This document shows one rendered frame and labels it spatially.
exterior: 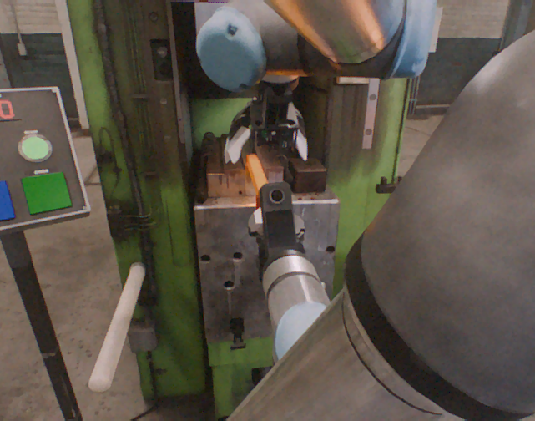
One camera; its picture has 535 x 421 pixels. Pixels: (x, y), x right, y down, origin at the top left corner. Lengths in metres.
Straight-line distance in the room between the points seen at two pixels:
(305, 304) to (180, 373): 1.18
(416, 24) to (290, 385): 0.28
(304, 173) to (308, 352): 0.78
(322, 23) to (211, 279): 0.85
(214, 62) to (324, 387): 0.31
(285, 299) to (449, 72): 8.34
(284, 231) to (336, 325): 0.35
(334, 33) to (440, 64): 8.26
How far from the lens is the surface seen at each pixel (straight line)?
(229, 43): 0.37
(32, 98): 0.92
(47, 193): 0.85
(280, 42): 0.37
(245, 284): 1.03
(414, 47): 0.34
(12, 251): 1.02
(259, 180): 0.79
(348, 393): 0.19
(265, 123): 0.55
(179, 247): 1.20
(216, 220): 0.92
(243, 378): 1.36
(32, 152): 0.87
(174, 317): 1.36
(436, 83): 8.52
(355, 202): 1.20
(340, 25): 0.24
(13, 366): 2.04
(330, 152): 1.12
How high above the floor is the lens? 1.28
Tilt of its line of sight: 25 degrees down
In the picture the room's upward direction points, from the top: straight up
